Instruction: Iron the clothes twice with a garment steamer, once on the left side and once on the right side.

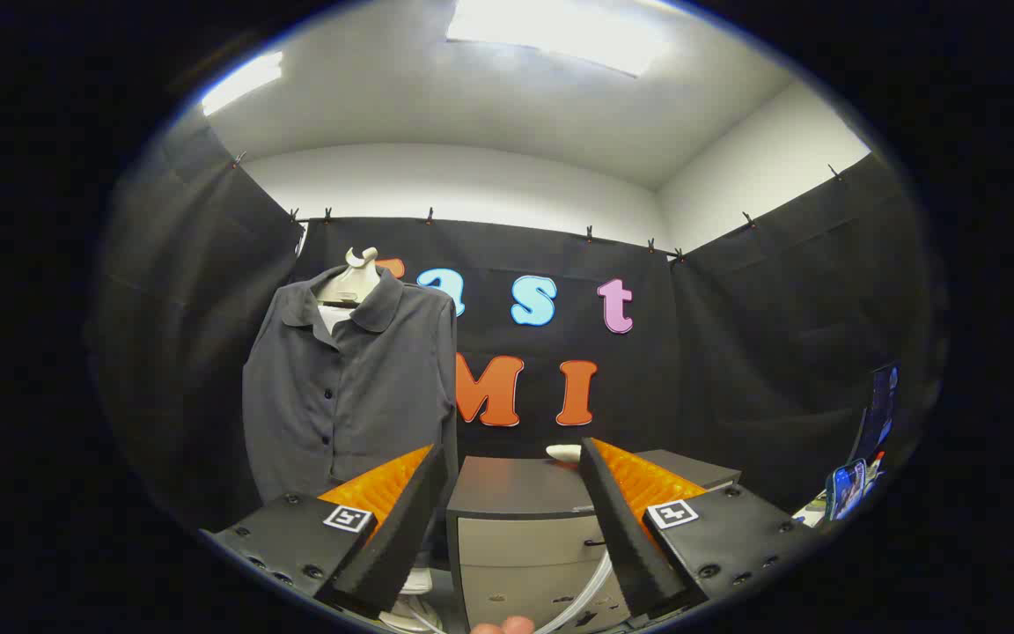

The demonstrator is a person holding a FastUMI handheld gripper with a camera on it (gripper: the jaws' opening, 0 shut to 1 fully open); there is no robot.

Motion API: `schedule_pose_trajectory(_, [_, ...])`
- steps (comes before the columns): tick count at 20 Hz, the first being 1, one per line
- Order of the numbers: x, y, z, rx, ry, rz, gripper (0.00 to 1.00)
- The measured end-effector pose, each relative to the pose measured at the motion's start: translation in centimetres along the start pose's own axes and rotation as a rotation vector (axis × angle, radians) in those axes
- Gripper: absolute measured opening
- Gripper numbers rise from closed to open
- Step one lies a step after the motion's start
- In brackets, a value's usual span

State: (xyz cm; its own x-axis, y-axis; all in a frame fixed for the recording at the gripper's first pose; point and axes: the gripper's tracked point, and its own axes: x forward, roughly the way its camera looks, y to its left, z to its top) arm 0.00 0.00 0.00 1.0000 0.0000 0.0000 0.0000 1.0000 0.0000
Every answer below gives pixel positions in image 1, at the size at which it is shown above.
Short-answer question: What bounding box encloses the grey drawer cabinet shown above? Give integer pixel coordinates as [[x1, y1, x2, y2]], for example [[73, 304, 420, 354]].
[[445, 449, 744, 634]]

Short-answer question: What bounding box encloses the translucent steamer hose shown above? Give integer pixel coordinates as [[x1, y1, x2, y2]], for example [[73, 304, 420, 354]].
[[533, 550, 615, 634]]

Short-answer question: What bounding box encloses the row of small backdrop clips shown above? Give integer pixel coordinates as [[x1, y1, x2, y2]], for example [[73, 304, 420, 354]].
[[230, 151, 844, 265]]

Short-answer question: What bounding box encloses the large ceiling light panel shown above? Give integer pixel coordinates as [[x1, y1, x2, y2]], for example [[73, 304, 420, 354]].
[[445, 0, 675, 78]]

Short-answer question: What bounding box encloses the white garment steamer base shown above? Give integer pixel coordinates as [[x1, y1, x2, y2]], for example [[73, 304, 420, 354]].
[[379, 568, 446, 634]]

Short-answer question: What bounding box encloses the small ceiling light panel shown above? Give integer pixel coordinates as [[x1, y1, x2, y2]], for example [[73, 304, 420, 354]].
[[201, 51, 284, 117]]

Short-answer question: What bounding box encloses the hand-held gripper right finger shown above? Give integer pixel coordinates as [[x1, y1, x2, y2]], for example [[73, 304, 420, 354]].
[[579, 438, 825, 628]]

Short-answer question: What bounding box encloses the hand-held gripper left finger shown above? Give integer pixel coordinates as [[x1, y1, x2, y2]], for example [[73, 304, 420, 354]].
[[201, 443, 448, 617]]

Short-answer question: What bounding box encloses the cream garment hanger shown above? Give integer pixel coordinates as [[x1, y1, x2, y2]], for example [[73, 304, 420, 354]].
[[318, 247, 382, 309]]

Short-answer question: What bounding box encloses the blue smartphone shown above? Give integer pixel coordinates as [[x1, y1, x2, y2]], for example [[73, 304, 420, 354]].
[[827, 460, 867, 522]]

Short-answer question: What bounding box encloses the dark grey collared shirt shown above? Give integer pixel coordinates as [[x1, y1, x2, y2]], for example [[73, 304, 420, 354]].
[[241, 264, 459, 529]]

